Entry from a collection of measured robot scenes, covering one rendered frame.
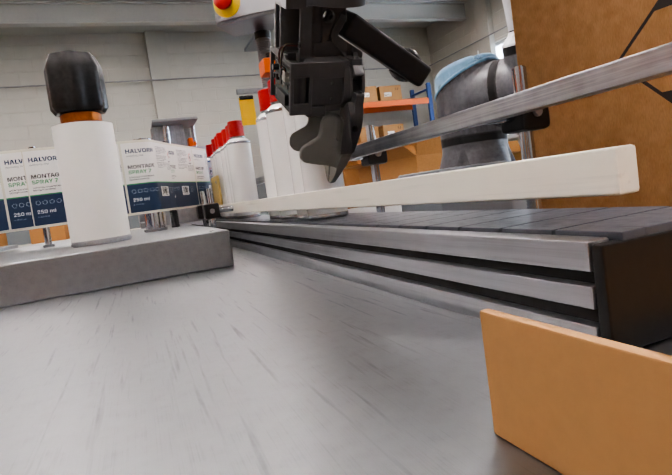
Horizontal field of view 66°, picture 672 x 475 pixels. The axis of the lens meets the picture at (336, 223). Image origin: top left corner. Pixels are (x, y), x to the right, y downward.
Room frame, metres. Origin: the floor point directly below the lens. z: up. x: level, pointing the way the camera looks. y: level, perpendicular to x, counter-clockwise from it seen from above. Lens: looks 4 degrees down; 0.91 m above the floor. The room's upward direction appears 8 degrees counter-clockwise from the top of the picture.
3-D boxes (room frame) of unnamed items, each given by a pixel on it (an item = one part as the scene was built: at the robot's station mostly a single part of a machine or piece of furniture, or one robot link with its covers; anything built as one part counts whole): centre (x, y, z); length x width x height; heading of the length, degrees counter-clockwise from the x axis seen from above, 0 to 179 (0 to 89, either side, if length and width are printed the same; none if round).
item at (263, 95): (0.83, 0.08, 0.98); 0.05 x 0.05 x 0.20
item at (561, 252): (0.99, 0.14, 0.85); 1.65 x 0.11 x 0.05; 21
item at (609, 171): (0.71, 0.07, 0.91); 1.07 x 0.01 x 0.02; 21
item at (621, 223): (0.99, 0.14, 0.86); 1.65 x 0.08 x 0.04; 21
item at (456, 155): (0.94, -0.27, 0.93); 0.15 x 0.15 x 0.10
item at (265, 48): (1.18, 0.11, 1.18); 0.04 x 0.04 x 0.21
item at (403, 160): (2.74, -0.48, 0.97); 0.51 x 0.42 x 0.37; 116
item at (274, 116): (0.77, 0.06, 0.98); 0.05 x 0.05 x 0.20
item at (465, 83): (0.94, -0.27, 1.04); 0.13 x 0.12 x 0.14; 50
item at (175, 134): (1.36, 0.38, 1.01); 0.14 x 0.13 x 0.26; 21
